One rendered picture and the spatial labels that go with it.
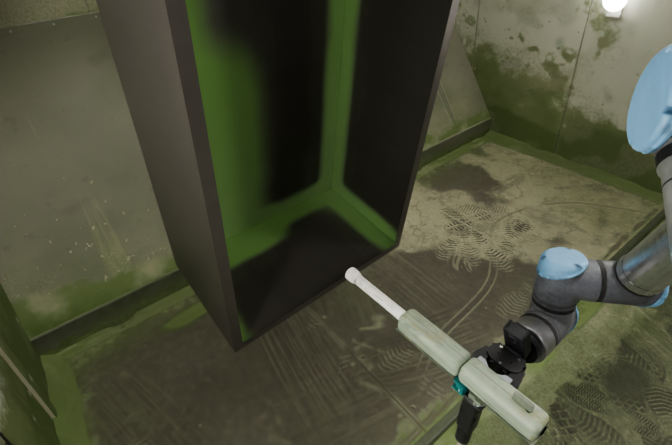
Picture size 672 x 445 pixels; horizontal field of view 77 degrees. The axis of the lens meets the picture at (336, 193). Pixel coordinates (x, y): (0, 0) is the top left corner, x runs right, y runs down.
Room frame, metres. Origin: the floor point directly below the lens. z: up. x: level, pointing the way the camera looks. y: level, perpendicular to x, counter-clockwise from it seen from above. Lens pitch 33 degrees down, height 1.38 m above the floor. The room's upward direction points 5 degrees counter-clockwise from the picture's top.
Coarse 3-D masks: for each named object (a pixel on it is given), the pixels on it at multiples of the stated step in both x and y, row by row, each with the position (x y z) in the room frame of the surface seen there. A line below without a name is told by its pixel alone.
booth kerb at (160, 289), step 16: (480, 128) 2.52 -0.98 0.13; (448, 144) 2.34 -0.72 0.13; (464, 144) 2.43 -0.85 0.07; (432, 160) 2.25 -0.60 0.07; (176, 272) 1.35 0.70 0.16; (144, 288) 1.27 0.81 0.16; (160, 288) 1.30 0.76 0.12; (176, 288) 1.33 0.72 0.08; (112, 304) 1.20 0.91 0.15; (128, 304) 1.23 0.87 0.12; (144, 304) 1.25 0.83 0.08; (80, 320) 1.13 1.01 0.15; (96, 320) 1.16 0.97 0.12; (112, 320) 1.18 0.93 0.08; (48, 336) 1.07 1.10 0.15; (64, 336) 1.09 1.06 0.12; (80, 336) 1.11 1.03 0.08; (48, 352) 1.05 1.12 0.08
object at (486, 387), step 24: (408, 312) 0.60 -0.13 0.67; (408, 336) 0.56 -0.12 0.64; (432, 336) 0.54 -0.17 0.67; (432, 360) 0.51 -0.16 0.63; (456, 360) 0.48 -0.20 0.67; (480, 384) 0.43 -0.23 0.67; (504, 384) 0.43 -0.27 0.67; (480, 408) 0.42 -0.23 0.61; (504, 408) 0.39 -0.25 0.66; (528, 408) 0.38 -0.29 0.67; (456, 432) 0.45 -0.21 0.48; (528, 432) 0.35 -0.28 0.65
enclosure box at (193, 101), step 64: (128, 0) 0.68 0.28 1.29; (192, 0) 0.96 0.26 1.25; (256, 0) 1.05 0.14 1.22; (320, 0) 1.17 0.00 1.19; (384, 0) 1.10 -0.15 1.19; (448, 0) 0.95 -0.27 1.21; (128, 64) 0.78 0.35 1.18; (192, 64) 0.58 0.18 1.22; (256, 64) 1.07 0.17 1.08; (320, 64) 1.20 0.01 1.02; (384, 64) 1.10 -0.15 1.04; (192, 128) 0.59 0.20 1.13; (256, 128) 1.09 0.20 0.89; (320, 128) 1.24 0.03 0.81; (384, 128) 1.10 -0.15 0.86; (192, 192) 0.65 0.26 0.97; (256, 192) 1.12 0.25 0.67; (320, 192) 1.30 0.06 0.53; (384, 192) 1.11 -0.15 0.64; (192, 256) 0.78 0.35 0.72; (256, 256) 1.00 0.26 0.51; (320, 256) 1.01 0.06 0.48; (256, 320) 0.79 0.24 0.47
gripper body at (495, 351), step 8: (496, 344) 0.55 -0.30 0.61; (536, 344) 0.55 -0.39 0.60; (488, 352) 0.53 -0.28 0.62; (496, 352) 0.53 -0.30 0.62; (504, 352) 0.53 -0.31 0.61; (512, 352) 0.53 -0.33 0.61; (536, 352) 0.54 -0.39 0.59; (488, 360) 0.52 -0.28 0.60; (496, 360) 0.51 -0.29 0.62; (504, 360) 0.51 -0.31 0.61; (512, 360) 0.51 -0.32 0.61; (520, 360) 0.51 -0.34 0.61; (528, 360) 0.54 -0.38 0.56; (496, 368) 0.50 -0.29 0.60; (504, 368) 0.49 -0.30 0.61; (512, 368) 0.49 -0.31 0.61; (520, 368) 0.49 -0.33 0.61
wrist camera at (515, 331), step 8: (512, 320) 0.54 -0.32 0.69; (504, 328) 0.53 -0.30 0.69; (512, 328) 0.52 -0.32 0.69; (520, 328) 0.52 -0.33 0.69; (504, 336) 0.54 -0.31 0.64; (512, 336) 0.52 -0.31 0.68; (520, 336) 0.51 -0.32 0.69; (528, 336) 0.51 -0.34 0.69; (512, 344) 0.53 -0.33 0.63; (520, 344) 0.51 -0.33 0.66; (528, 344) 0.52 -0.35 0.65; (520, 352) 0.52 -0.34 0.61; (528, 352) 0.53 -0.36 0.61
